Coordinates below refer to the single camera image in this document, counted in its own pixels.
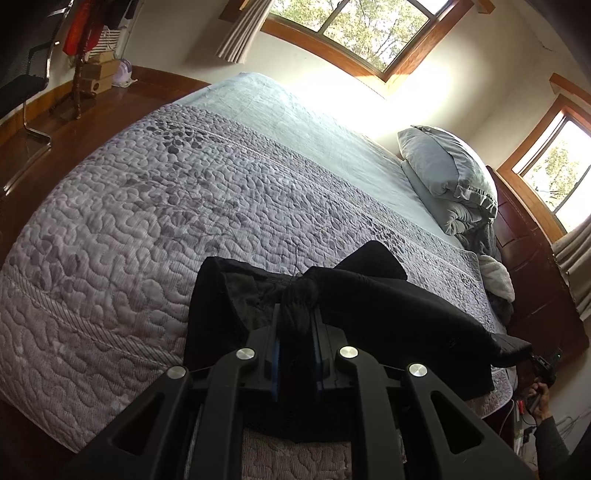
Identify grey folded comforter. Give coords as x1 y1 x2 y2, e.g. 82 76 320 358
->
402 161 502 259

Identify black hanging garment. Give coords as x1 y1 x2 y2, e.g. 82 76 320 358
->
104 0 141 21

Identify black mesh office chair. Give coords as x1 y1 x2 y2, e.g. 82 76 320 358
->
0 0 77 195

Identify small wooden framed window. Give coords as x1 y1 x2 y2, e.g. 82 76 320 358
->
498 74 591 241

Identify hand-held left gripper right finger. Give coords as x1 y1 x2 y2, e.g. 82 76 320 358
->
312 307 536 480

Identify wooden headboard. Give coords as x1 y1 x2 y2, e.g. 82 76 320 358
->
485 165 589 370

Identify light blue bed sheet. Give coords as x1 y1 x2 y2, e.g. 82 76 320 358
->
161 71 467 250

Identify person's right forearm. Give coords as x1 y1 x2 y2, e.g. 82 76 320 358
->
531 414 573 480

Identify person's right hand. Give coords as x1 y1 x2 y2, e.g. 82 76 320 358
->
527 382 551 422

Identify large wooden framed window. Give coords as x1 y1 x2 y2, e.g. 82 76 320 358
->
261 0 476 84

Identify striped beige curtain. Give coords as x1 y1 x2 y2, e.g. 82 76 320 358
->
216 0 273 64
551 226 591 319

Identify bed with grey quilt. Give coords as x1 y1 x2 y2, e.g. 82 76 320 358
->
0 104 515 480

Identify wooden coat rack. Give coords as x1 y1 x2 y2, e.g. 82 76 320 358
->
48 0 100 120

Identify small lilac appliance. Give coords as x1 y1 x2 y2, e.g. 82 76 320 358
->
112 58 138 88

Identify white slatted basket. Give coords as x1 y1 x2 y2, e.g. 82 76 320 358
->
95 25 122 58

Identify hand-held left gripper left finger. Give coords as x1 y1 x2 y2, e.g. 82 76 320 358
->
60 302 282 480

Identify white fluffy blanket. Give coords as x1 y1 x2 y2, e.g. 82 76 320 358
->
475 254 515 303

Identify black pants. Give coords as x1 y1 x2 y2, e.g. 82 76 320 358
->
184 240 534 446

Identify white power strip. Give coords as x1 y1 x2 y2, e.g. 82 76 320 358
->
515 425 536 455

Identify grey pillow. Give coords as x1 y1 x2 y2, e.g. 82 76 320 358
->
397 124 499 208

